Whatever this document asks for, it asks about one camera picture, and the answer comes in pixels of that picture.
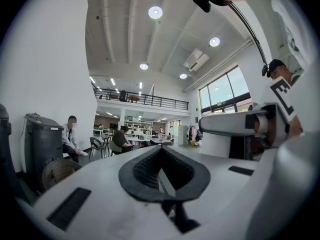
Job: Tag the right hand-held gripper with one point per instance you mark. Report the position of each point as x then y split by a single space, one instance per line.
282 94

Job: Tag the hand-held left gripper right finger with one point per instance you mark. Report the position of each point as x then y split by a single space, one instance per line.
220 181

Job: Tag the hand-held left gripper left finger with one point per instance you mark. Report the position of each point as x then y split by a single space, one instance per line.
100 184

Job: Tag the person's right forearm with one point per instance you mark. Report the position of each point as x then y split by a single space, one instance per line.
297 127

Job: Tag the person's right hand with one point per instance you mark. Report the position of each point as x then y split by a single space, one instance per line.
269 134

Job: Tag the clothes rack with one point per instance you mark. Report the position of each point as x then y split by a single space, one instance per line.
193 135

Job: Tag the large window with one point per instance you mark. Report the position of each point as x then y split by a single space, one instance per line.
225 89

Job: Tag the dark curved-back chair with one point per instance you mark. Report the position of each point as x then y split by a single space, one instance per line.
96 146

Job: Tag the grey padded chair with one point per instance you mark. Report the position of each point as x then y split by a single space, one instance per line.
113 147

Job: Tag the pale metal cabinet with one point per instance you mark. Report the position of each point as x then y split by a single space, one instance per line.
183 134

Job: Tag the brown wicker chair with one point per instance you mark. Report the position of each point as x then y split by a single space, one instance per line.
60 171

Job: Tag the round ceiling light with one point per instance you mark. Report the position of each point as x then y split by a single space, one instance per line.
143 66
214 41
155 12
183 76

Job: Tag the grey dining table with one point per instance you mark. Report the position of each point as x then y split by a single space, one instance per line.
160 141

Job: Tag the white shelving unit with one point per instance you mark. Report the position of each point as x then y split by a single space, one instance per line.
138 127

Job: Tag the black bin upper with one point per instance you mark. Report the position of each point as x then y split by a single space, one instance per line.
43 144

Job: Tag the black bin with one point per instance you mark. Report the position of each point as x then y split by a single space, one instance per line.
43 144
5 139

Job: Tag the ceiling air conditioner unit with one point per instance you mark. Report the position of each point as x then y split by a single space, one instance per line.
196 59

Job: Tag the black mezzanine railing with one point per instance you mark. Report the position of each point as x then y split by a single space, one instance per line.
150 100

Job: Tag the black bin lower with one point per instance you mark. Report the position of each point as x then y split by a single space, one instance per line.
5 139

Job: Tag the black head-mounted camera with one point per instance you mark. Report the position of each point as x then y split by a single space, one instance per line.
202 2

